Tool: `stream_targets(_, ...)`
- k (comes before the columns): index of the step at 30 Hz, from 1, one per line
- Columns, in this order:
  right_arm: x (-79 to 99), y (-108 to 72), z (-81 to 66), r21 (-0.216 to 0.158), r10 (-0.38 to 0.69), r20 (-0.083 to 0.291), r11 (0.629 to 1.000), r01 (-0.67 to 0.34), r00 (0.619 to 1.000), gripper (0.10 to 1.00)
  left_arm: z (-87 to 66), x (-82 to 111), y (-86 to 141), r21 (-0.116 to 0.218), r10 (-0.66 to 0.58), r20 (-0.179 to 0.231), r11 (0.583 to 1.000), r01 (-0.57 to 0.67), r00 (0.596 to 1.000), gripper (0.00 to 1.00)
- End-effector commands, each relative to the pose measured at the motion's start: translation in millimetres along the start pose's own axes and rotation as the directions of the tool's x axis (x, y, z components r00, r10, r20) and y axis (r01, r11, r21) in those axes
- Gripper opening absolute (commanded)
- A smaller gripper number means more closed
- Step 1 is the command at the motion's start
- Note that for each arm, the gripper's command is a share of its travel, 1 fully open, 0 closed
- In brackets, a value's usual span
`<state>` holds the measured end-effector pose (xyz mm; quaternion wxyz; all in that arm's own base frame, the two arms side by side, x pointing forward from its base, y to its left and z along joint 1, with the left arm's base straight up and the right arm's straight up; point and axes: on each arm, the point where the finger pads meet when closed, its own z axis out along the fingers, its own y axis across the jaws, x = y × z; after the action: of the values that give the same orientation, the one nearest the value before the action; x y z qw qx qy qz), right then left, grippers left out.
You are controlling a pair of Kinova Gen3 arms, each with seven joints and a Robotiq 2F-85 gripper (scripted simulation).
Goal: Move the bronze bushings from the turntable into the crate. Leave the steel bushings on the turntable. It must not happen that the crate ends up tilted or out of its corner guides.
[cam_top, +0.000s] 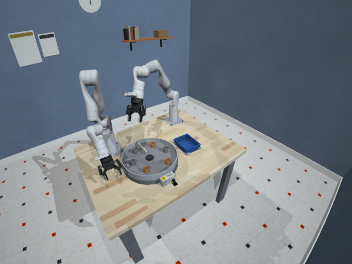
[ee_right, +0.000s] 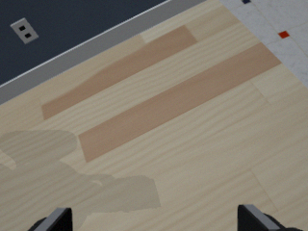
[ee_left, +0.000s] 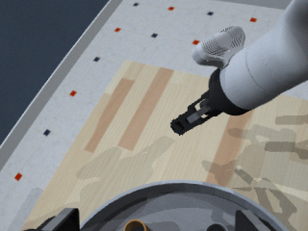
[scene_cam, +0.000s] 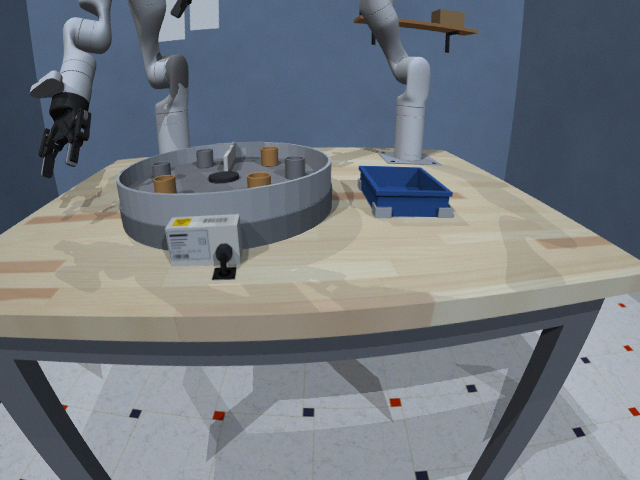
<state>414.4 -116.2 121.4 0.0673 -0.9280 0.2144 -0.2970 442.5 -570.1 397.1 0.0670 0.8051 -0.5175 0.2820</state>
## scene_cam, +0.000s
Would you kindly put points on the grey cylinder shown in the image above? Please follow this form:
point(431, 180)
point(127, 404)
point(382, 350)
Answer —
point(294, 167)
point(160, 168)
point(205, 159)

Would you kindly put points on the bronze bushing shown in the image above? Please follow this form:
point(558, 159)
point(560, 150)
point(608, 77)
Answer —
point(258, 179)
point(161, 185)
point(269, 156)

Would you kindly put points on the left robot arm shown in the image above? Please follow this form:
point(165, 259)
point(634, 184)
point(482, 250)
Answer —
point(383, 21)

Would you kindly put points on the blue open-top crate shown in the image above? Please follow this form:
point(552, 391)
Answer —
point(402, 189)

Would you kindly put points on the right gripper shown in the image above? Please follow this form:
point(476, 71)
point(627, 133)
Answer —
point(65, 106)

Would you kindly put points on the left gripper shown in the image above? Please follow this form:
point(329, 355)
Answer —
point(180, 7)

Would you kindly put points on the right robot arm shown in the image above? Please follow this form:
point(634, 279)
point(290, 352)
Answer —
point(78, 67)

